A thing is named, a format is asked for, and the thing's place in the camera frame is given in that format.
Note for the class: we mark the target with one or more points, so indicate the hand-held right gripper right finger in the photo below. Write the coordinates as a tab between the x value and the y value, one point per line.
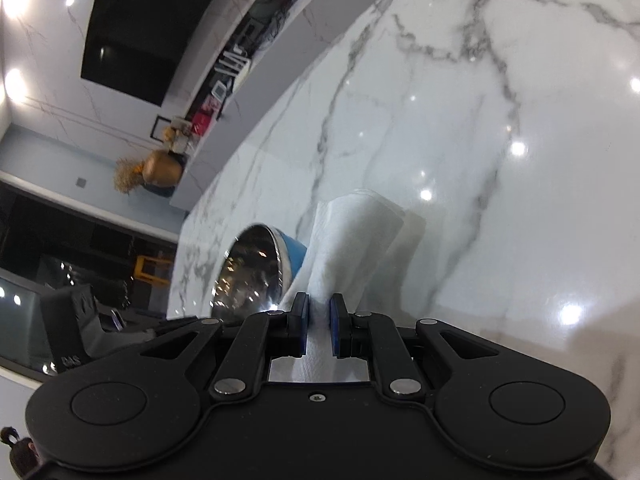
338	325

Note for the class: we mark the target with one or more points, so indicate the white cloth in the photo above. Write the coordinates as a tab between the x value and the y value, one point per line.
350	240

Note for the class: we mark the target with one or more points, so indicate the dark vase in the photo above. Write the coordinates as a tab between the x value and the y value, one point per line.
159	191

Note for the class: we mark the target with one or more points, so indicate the dried flowers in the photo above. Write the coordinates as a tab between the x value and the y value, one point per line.
129	175

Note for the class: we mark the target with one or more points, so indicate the black picture frame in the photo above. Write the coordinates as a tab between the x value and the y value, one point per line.
160	127

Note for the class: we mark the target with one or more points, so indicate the steel bowl with blue outside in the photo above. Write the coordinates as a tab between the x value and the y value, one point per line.
250	270

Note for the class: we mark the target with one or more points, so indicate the red box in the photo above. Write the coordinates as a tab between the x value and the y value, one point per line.
201	122

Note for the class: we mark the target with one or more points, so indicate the black television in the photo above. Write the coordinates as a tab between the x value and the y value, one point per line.
135	25

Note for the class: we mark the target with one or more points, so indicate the white marble television console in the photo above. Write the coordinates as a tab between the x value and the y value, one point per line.
280	55

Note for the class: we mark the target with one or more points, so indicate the golden vase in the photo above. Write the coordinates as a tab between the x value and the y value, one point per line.
162	167

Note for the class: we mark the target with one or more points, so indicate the person's head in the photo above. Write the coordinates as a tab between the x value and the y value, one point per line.
20	455

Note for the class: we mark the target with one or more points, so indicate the white router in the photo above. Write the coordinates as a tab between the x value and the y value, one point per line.
234	62

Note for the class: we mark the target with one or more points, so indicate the pink card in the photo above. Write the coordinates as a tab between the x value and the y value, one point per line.
211	106

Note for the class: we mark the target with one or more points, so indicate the yellow frame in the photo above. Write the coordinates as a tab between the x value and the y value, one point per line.
150	262

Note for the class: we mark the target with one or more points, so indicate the small white display clock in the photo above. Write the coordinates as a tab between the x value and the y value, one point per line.
219	91

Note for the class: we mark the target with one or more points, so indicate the teddy bear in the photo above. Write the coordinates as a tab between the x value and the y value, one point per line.
177	139

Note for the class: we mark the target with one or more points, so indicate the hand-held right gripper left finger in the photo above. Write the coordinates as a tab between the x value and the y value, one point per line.
301	322

